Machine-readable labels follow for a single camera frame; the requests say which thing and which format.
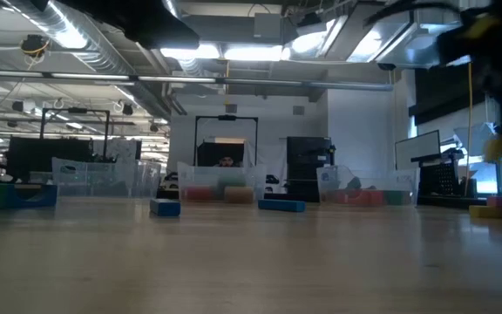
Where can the white hanging cloth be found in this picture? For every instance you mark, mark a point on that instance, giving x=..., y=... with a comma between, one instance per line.
x=473, y=139

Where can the black cabinet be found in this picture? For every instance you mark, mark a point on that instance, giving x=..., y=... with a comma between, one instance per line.
x=307, y=161

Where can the black gantry frame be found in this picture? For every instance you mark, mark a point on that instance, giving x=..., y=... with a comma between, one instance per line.
x=42, y=131
x=195, y=139

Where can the black screen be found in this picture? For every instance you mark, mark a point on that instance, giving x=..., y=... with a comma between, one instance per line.
x=207, y=152

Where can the blue long block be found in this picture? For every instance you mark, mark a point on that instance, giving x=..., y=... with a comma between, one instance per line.
x=165, y=208
x=281, y=206

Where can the yellow arch block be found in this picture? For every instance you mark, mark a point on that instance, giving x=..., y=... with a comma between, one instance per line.
x=498, y=148

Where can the black monitor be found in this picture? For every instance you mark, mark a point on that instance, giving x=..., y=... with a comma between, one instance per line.
x=46, y=157

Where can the long grey ceiling pipe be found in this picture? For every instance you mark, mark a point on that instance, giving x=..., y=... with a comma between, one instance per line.
x=233, y=80

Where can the wall vent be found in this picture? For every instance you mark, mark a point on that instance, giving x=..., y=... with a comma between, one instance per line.
x=231, y=108
x=298, y=110

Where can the yellow long block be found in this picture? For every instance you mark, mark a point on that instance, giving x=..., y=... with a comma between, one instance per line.
x=486, y=212

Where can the black ceiling spotlight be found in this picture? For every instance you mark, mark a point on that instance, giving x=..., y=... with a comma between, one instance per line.
x=18, y=106
x=127, y=109
x=154, y=127

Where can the white printed sheet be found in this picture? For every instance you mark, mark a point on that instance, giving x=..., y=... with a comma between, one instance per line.
x=120, y=152

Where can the grey ceiling box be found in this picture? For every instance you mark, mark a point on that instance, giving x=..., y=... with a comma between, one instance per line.
x=269, y=26

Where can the red cylinder block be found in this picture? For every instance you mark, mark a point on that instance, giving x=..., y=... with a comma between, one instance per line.
x=198, y=194

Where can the dome security camera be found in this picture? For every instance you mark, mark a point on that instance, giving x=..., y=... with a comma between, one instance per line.
x=386, y=66

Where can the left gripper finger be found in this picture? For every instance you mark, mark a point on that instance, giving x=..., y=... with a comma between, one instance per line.
x=159, y=26

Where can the yellow cylinder block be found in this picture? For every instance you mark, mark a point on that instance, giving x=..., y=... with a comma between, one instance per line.
x=239, y=195

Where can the black pegboard cart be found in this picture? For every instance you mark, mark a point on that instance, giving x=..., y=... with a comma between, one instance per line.
x=442, y=183

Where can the green cylinder block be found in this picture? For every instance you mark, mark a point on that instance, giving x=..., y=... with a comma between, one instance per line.
x=232, y=182

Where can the blue arch block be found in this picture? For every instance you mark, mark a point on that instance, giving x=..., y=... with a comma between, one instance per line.
x=48, y=196

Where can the ceiling light panel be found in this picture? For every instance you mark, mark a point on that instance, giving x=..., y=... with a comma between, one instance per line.
x=253, y=52
x=209, y=51

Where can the person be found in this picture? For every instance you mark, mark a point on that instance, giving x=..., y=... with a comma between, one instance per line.
x=227, y=161

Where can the clear plastic bin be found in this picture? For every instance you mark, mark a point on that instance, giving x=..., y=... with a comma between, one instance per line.
x=216, y=172
x=399, y=179
x=103, y=179

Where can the white board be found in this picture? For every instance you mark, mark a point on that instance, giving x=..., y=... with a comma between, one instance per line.
x=416, y=150

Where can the shiny round duct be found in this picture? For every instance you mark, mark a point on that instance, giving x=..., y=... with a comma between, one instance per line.
x=170, y=6

